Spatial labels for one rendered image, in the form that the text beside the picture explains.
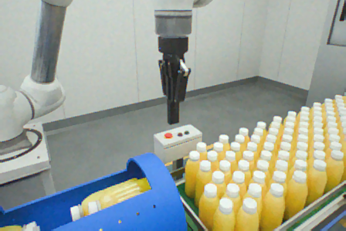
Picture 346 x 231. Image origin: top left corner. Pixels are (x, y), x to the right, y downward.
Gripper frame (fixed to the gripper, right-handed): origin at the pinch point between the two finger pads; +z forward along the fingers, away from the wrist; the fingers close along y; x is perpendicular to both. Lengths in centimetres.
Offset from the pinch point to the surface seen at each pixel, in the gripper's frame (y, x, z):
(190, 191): 9.6, -13.7, 43.1
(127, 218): -11.5, 19.0, 17.7
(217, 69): 291, -272, 90
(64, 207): 12.1, 31.4, 29.7
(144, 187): -3.4, 11.3, 18.8
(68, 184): 158, 29, 137
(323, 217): -24, -52, 47
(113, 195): -2.6, 19.3, 18.3
